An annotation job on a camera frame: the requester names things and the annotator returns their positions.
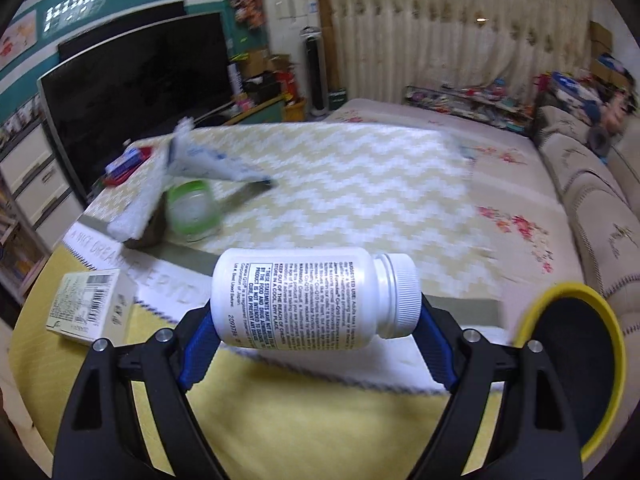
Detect large black television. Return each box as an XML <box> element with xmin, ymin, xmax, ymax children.
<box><xmin>38</xmin><ymin>13</ymin><xmax>232</xmax><ymax>202</ymax></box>

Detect black tower fan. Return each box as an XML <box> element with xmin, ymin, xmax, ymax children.
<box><xmin>300</xmin><ymin>26</ymin><xmax>329</xmax><ymax>117</ymax></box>

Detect low toy shelf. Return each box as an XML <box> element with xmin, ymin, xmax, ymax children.
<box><xmin>404</xmin><ymin>78</ymin><xmax>533</xmax><ymax>134</ymax></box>

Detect beige embroidered curtain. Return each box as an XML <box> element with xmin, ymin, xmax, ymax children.
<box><xmin>329</xmin><ymin>0</ymin><xmax>591</xmax><ymax>103</ymax></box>

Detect yellow green tv stand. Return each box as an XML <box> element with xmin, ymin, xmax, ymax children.
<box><xmin>224</xmin><ymin>96</ymin><xmax>284</xmax><ymax>126</ymax></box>

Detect yellow rimmed trash bin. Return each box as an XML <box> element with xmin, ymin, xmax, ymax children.
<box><xmin>513</xmin><ymin>282</ymin><xmax>627</xmax><ymax>462</ymax></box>

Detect beige sofa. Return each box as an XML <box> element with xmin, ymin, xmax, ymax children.
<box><xmin>532</xmin><ymin>104</ymin><xmax>640</xmax><ymax>321</ymax></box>

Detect white foam net sleeve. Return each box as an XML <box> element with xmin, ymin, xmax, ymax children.
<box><xmin>107</xmin><ymin>117</ymin><xmax>194</xmax><ymax>243</ymax></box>

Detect white blue plastic pouch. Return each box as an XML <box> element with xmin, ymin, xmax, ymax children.
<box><xmin>166</xmin><ymin>138</ymin><xmax>271</xmax><ymax>183</ymax></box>

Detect floral floor mattress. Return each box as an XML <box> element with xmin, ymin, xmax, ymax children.
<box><xmin>329</xmin><ymin>99</ymin><xmax>582</xmax><ymax>315</ymax></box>

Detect small white green box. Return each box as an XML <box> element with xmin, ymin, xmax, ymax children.
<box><xmin>46</xmin><ymin>269</ymin><xmax>138</xmax><ymax>346</ymax></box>

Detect blue tissue pack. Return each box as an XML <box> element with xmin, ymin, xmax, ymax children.
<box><xmin>103</xmin><ymin>146</ymin><xmax>153</xmax><ymax>188</ymax></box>

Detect pile of plush toys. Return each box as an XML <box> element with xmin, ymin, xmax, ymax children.
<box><xmin>539</xmin><ymin>52</ymin><xmax>637</xmax><ymax>159</ymax></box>

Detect stacked cardboard boxes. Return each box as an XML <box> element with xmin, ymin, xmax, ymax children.
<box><xmin>589</xmin><ymin>21</ymin><xmax>627</xmax><ymax>88</ymax></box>

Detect chevron patterned table cloth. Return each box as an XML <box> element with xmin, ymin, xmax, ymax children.
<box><xmin>150</xmin><ymin>122</ymin><xmax>503</xmax><ymax>326</ymax></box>

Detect white tower air conditioner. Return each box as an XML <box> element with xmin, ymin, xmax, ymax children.
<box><xmin>264</xmin><ymin>0</ymin><xmax>321</xmax><ymax>116</ymax></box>

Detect white pill bottle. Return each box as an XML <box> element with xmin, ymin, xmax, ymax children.
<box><xmin>209</xmin><ymin>247</ymin><xmax>422</xmax><ymax>351</ymax></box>

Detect artificial flower bouquet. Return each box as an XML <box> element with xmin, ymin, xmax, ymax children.
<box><xmin>228</xmin><ymin>0</ymin><xmax>265</xmax><ymax>30</ymax></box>

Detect white drawer cabinet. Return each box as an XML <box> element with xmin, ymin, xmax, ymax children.
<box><xmin>1</xmin><ymin>118</ymin><xmax>85</xmax><ymax>252</ymax></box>

